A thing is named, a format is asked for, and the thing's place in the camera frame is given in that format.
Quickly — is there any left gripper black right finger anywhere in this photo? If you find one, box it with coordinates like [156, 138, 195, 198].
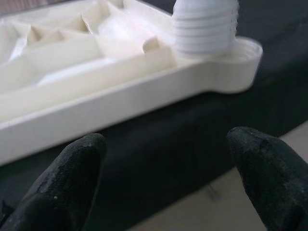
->
[226, 127, 308, 231]

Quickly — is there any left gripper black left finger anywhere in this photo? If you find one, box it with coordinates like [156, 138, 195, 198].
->
[0, 133, 107, 231]

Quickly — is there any white plastic table top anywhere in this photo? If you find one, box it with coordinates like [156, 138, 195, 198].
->
[0, 0, 263, 167]

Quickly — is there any white plastic table leg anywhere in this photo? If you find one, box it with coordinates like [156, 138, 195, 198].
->
[172, 0, 239, 55]

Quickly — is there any black tablecloth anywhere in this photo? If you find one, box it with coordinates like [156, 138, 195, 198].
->
[0, 0, 308, 231]

